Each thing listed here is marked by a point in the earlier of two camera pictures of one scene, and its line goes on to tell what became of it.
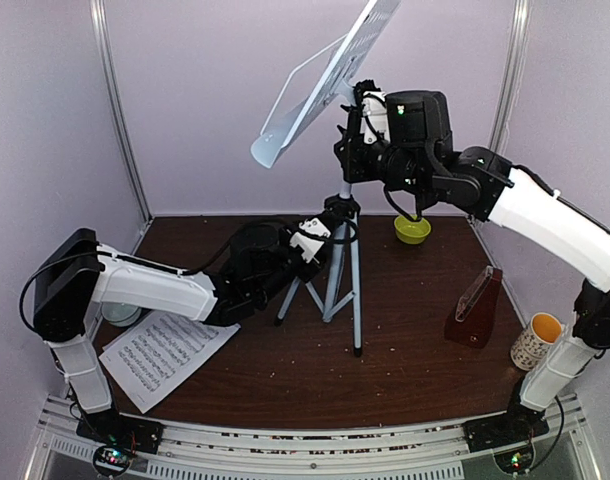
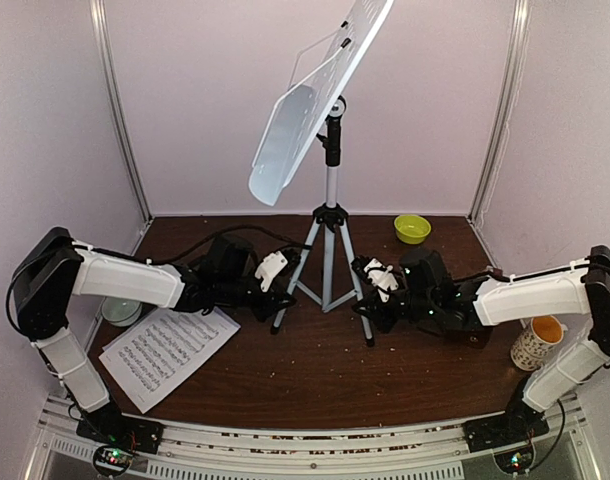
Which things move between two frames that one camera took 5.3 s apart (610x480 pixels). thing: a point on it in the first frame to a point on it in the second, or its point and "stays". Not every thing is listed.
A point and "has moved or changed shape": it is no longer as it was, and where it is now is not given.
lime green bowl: (411, 232) stays
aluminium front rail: (569, 452) stays
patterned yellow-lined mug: (532, 346) stays
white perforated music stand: (323, 88) has moved or changed shape
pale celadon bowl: (120, 314) stays
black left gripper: (318, 264) to (278, 294)
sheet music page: (154, 355) stays
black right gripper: (351, 163) to (370, 304)
